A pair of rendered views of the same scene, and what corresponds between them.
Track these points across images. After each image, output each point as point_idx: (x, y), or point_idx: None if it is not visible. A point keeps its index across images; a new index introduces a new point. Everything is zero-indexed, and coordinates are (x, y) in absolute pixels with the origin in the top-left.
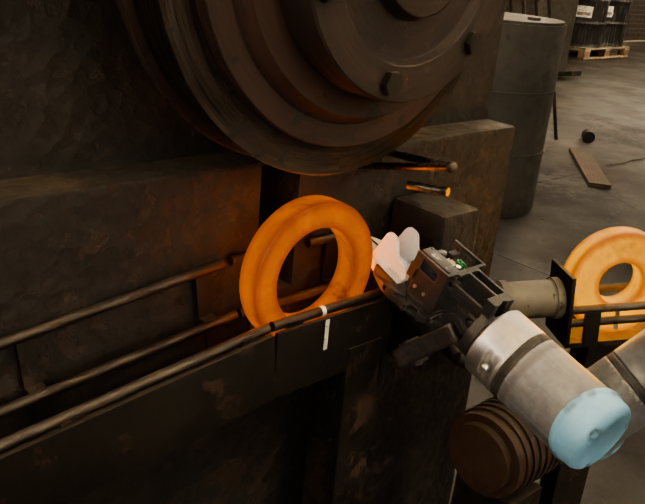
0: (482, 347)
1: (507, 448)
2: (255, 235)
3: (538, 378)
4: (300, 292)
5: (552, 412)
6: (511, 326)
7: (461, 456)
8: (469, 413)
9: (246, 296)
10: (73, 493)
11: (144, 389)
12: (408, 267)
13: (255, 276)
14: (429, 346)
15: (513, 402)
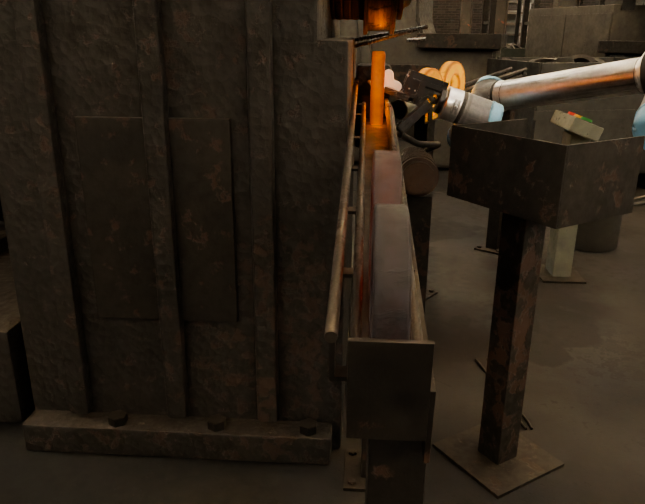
0: (452, 99)
1: (430, 166)
2: (373, 67)
3: (477, 102)
4: (364, 105)
5: (487, 112)
6: (456, 89)
7: (409, 181)
8: (408, 160)
9: (377, 96)
10: None
11: (366, 142)
12: (400, 83)
13: (383, 84)
14: (419, 114)
15: (470, 116)
